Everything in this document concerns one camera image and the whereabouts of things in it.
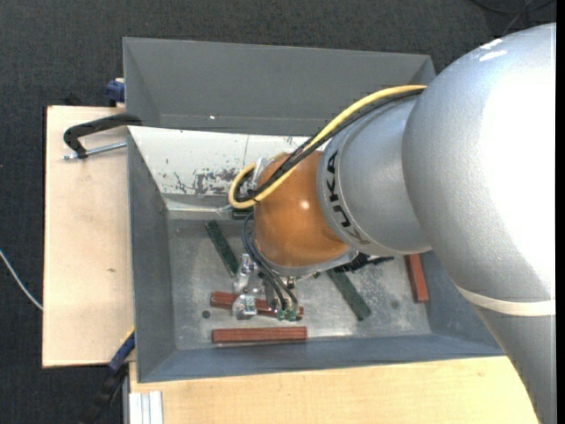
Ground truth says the red-brown flat block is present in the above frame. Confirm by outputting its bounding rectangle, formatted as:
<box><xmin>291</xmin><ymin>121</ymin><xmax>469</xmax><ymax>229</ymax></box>
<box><xmin>209</xmin><ymin>291</ymin><xmax>305</xmax><ymax>320</ymax></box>
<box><xmin>403</xmin><ymin>254</ymin><xmax>431</xmax><ymax>305</ymax></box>
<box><xmin>211</xmin><ymin>326</ymin><xmax>309</xmax><ymax>345</ymax></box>

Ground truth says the pale wood board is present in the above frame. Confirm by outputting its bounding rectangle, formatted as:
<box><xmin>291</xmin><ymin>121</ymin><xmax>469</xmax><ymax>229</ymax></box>
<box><xmin>41</xmin><ymin>104</ymin><xmax>136</xmax><ymax>369</ymax></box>

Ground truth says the dark green flat block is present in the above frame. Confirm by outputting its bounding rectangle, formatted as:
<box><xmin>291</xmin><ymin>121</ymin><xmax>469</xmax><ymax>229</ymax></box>
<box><xmin>204</xmin><ymin>219</ymin><xmax>240</xmax><ymax>278</ymax></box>
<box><xmin>325</xmin><ymin>268</ymin><xmax>373</xmax><ymax>322</ymax></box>

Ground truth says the grey metal bin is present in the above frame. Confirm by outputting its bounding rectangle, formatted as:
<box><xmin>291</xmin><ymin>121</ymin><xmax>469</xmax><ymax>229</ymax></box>
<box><xmin>122</xmin><ymin>36</ymin><xmax>505</xmax><ymax>384</ymax></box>

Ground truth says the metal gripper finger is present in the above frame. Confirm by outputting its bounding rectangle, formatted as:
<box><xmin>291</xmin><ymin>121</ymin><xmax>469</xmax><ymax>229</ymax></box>
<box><xmin>232</xmin><ymin>253</ymin><xmax>262</xmax><ymax>295</ymax></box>
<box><xmin>233</xmin><ymin>293</ymin><xmax>260</xmax><ymax>321</ymax></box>

